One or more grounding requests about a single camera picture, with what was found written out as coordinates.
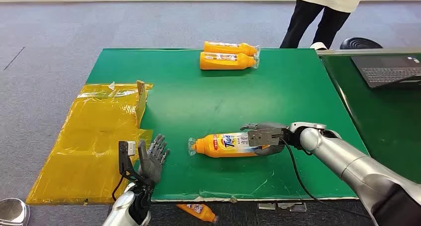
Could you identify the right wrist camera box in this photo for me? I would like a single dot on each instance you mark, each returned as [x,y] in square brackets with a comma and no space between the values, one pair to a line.
[263,137]

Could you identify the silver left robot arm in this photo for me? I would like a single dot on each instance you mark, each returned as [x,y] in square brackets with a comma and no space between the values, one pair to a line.
[125,206]

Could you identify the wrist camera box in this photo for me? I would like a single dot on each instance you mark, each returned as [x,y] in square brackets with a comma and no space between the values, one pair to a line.
[263,137]
[130,148]

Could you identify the yellow taped flat cardboard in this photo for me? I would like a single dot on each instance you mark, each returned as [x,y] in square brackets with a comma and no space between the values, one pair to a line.
[95,142]

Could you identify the shiny silver metal object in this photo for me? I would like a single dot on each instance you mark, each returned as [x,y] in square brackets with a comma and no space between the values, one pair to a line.
[11,211]

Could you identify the black round stool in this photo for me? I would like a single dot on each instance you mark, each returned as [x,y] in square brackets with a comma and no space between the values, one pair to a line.
[360,43]

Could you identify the orange detergent bottle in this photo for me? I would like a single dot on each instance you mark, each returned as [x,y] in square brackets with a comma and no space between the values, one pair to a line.
[227,48]
[223,61]
[223,145]
[199,212]

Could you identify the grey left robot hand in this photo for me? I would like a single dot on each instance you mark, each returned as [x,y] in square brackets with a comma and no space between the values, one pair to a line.
[152,167]

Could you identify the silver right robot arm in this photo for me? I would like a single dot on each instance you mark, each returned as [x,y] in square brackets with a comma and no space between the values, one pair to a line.
[355,167]

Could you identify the person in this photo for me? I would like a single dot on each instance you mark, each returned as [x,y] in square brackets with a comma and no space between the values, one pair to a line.
[306,20]

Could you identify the metal bracket under table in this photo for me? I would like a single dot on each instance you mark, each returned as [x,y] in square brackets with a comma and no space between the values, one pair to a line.
[283,206]

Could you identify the black laptop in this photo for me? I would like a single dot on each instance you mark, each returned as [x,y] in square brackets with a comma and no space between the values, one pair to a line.
[385,70]

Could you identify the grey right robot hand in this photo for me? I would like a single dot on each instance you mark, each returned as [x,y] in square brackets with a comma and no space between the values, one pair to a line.
[273,125]

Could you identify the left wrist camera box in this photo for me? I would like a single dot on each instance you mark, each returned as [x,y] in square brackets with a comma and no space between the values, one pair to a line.
[130,148]

